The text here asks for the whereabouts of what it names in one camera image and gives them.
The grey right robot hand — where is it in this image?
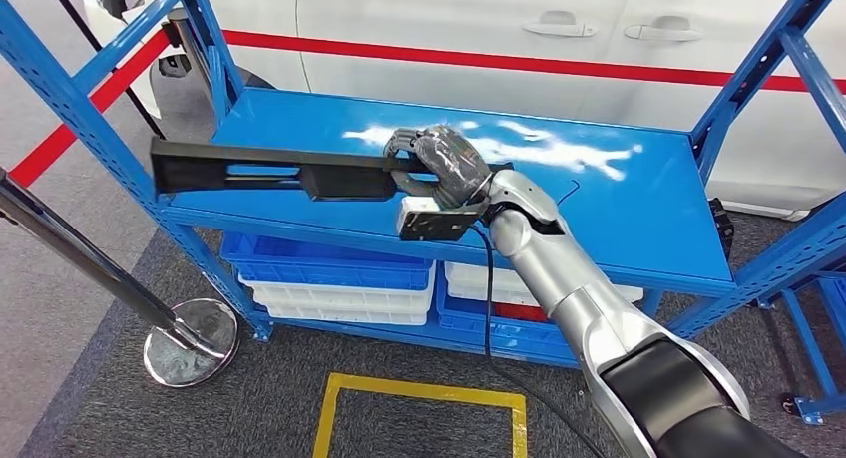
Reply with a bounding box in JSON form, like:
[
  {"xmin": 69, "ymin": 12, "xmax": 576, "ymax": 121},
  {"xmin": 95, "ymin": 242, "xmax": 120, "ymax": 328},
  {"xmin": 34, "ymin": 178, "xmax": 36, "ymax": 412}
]
[{"xmin": 383, "ymin": 124, "xmax": 496, "ymax": 209}]

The black plastic panel part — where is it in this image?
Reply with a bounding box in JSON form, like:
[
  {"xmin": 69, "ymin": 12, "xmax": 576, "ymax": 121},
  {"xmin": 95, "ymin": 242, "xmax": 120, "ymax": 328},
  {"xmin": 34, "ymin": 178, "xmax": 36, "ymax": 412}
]
[{"xmin": 149, "ymin": 135, "xmax": 514, "ymax": 203}]

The blue metal shelf rack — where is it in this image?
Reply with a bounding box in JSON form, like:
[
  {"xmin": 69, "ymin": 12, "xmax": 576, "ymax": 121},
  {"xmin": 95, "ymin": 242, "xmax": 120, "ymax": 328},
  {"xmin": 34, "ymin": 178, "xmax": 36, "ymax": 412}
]
[
  {"xmin": 756, "ymin": 269, "xmax": 846, "ymax": 426},
  {"xmin": 0, "ymin": 0, "xmax": 846, "ymax": 370}
]

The red barrier belt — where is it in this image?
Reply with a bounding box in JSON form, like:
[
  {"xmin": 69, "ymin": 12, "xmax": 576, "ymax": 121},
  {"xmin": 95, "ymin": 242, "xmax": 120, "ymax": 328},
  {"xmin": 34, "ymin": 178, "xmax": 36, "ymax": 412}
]
[
  {"xmin": 7, "ymin": 28, "xmax": 172, "ymax": 189},
  {"xmin": 220, "ymin": 28, "xmax": 846, "ymax": 94}
]

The white car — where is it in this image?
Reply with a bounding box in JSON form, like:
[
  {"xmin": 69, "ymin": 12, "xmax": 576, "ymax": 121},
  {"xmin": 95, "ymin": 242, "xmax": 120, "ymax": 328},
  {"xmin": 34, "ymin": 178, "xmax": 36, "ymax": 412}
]
[{"xmin": 79, "ymin": 0, "xmax": 846, "ymax": 222}]

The red item in crate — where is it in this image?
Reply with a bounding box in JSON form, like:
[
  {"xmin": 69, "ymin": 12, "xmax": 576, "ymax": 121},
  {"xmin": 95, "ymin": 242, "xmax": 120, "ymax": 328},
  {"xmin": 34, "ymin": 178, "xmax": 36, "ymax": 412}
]
[{"xmin": 494, "ymin": 302, "xmax": 550, "ymax": 324}]

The black object behind rack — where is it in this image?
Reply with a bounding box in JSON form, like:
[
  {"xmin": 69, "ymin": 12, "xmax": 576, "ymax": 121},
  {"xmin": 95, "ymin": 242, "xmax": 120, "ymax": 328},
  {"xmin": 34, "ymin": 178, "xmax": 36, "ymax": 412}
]
[{"xmin": 708, "ymin": 197, "xmax": 736, "ymax": 258}]

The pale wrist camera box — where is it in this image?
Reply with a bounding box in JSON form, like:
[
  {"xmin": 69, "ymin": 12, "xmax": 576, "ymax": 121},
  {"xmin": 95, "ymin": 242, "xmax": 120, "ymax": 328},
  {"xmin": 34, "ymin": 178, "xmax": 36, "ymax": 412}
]
[{"xmin": 396, "ymin": 196, "xmax": 491, "ymax": 243}]

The grey stanchion post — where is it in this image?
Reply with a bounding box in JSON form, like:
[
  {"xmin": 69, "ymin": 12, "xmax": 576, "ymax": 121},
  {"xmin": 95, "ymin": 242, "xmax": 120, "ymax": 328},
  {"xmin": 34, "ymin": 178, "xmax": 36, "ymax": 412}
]
[{"xmin": 148, "ymin": 8, "xmax": 275, "ymax": 123}]

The thin black stanchion post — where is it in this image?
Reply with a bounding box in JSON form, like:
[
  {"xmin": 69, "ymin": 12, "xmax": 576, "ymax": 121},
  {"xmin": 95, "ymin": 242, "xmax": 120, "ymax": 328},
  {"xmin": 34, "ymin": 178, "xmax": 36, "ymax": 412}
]
[{"xmin": 42, "ymin": 0, "xmax": 167, "ymax": 139}]

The chrome stanchion post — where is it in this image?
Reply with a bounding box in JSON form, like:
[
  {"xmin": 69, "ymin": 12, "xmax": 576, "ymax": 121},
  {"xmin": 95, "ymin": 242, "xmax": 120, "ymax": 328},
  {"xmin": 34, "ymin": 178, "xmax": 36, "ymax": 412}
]
[{"xmin": 0, "ymin": 167, "xmax": 240, "ymax": 388}]

